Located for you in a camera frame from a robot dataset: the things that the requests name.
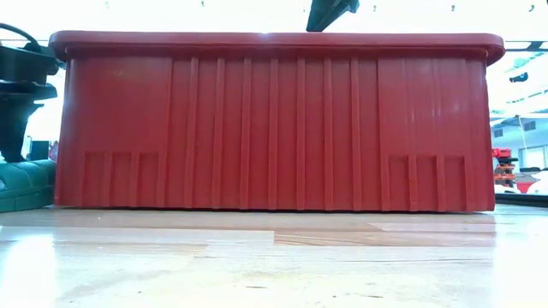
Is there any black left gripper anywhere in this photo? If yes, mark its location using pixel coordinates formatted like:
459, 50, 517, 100
0, 44, 59, 164

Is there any green rubber slide sandal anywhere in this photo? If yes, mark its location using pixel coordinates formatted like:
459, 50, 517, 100
0, 158, 57, 214
306, 0, 360, 33

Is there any red plastic storage bin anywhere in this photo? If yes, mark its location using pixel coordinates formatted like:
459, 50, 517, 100
48, 29, 507, 214

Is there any small black box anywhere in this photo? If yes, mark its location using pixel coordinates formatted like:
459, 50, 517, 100
29, 139, 51, 162

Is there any shelf rack with red bins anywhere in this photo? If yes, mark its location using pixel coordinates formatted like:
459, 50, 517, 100
491, 147, 519, 189

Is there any red stool with black seat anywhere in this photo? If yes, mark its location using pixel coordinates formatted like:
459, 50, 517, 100
515, 166, 543, 195

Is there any black table edge rail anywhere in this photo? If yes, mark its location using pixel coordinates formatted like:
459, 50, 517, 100
495, 192, 548, 209

